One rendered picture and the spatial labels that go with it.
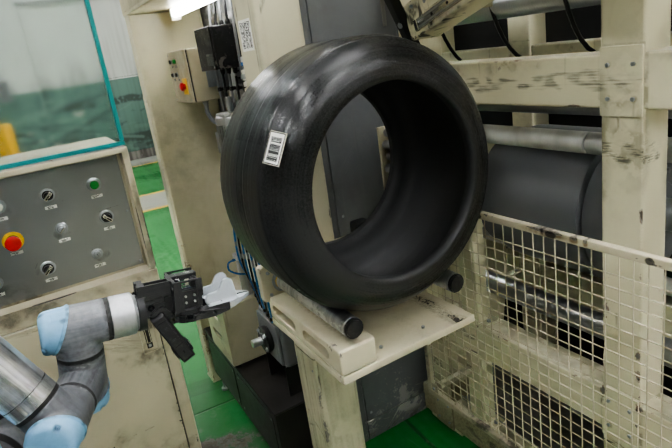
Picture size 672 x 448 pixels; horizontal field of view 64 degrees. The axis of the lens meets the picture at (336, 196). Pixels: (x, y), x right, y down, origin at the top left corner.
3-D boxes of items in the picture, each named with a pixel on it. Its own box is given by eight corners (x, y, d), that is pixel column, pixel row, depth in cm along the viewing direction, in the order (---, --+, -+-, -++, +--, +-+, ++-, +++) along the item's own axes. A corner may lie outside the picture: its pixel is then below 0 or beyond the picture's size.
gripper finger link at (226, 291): (252, 274, 104) (205, 284, 99) (254, 303, 105) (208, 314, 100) (246, 269, 106) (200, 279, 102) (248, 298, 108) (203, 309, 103)
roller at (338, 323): (281, 267, 138) (293, 275, 141) (270, 281, 138) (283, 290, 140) (354, 314, 109) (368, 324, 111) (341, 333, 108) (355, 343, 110)
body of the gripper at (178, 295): (205, 277, 98) (136, 292, 92) (209, 320, 100) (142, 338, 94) (193, 265, 105) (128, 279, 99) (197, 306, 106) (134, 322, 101)
